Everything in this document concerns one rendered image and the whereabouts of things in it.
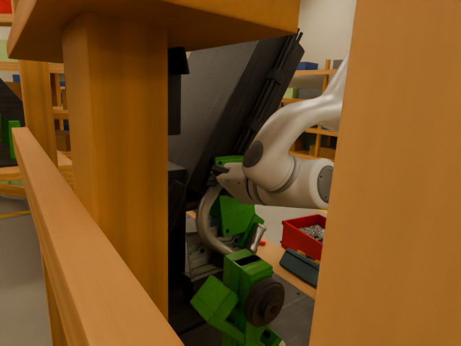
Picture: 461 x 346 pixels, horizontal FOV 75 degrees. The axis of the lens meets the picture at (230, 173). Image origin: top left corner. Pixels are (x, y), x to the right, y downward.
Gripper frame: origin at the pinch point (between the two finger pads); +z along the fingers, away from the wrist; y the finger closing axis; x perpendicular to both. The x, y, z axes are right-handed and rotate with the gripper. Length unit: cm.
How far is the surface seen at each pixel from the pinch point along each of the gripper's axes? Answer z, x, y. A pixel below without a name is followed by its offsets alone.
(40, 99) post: 71, -5, 46
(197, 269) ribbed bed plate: 4.5, 18.5, -10.2
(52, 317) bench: 97, 61, -17
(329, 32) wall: 319, -564, -191
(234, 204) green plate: 2.8, 0.0, -8.5
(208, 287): -21.0, 22.6, 2.9
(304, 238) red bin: 17, -16, -53
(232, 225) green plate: 2.9, 4.6, -11.3
